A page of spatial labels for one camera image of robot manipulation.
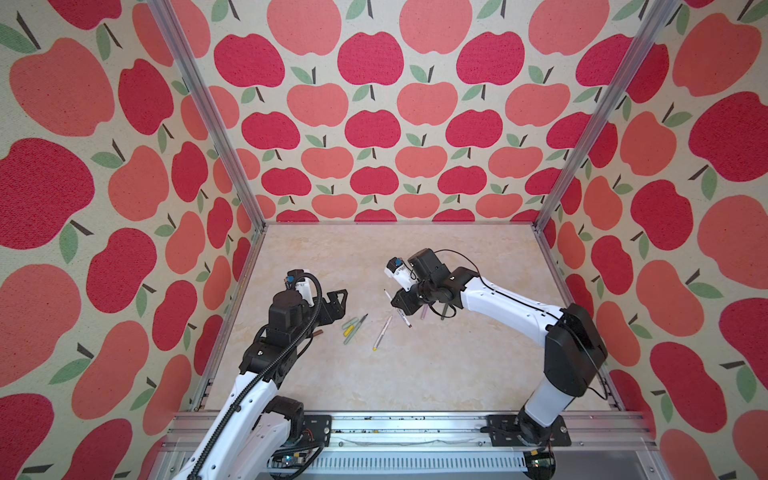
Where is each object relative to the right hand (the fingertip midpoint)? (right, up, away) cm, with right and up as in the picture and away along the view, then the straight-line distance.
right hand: (400, 299), depth 85 cm
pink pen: (+6, -1, -11) cm, 12 cm away
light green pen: (-14, -11, +7) cm, 19 cm away
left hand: (-16, +2, -9) cm, 18 cm away
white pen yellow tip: (-5, -11, +6) cm, 14 cm away
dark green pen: (+15, -6, +11) cm, 20 cm away
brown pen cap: (-25, -11, +7) cm, 28 cm away
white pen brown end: (-1, -2, -4) cm, 5 cm away
